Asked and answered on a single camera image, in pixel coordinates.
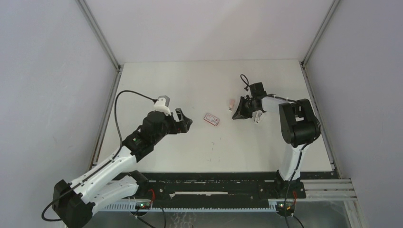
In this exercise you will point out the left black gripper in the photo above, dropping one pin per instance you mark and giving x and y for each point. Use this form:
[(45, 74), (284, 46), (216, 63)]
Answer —
[(183, 125)]

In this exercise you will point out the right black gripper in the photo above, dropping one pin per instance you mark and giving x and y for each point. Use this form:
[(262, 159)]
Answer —
[(241, 113)]

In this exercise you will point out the red white staple box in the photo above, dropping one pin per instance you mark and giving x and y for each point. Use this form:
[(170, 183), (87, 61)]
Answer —
[(211, 119)]

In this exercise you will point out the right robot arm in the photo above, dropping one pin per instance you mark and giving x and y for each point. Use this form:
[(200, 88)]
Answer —
[(298, 123)]

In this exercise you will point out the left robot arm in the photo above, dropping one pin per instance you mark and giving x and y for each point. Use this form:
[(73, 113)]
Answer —
[(77, 201)]

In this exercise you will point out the white grey stapler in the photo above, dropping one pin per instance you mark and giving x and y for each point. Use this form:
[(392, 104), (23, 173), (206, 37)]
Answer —
[(258, 117)]

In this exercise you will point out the left green circuit board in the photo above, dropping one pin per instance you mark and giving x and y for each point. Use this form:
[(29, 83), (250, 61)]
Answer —
[(143, 206)]

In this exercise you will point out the green circuit board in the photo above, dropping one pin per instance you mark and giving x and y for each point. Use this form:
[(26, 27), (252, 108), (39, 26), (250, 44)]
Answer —
[(285, 209), (143, 206)]

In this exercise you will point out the right green circuit board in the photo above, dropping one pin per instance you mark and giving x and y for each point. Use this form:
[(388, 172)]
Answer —
[(285, 209)]

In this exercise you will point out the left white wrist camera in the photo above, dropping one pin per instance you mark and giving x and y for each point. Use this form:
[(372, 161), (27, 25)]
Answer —
[(162, 105)]

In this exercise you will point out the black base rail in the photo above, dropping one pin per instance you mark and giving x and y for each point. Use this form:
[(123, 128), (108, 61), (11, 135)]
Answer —
[(203, 187)]

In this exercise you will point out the right aluminium frame post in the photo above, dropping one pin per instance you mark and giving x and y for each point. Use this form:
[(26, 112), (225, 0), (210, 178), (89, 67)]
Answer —
[(320, 32)]

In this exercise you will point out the aluminium frame post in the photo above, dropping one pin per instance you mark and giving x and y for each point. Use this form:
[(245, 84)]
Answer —
[(320, 32), (92, 22)]

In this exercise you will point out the white slotted cable duct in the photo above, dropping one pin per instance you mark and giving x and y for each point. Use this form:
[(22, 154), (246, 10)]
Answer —
[(248, 206)]

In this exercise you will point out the left aluminium frame post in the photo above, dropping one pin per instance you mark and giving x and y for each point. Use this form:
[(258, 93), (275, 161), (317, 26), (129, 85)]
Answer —
[(92, 22)]

